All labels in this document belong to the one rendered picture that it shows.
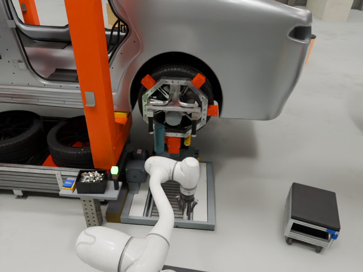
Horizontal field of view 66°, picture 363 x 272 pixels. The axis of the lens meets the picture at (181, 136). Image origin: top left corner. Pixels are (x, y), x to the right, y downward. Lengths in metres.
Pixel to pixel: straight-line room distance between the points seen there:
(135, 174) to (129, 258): 1.49
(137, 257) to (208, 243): 1.47
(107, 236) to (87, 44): 1.15
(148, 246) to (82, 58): 1.22
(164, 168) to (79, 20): 0.96
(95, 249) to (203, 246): 1.46
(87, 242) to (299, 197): 1.82
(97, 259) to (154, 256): 0.19
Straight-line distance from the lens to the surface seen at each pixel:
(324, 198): 2.60
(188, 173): 1.40
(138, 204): 2.59
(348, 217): 3.07
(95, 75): 1.87
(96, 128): 2.07
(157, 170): 1.42
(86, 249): 1.09
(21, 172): 2.77
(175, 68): 2.30
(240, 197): 2.82
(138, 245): 1.05
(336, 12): 11.70
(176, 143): 2.52
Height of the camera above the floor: 2.00
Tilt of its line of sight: 34 degrees down
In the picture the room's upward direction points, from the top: 3 degrees clockwise
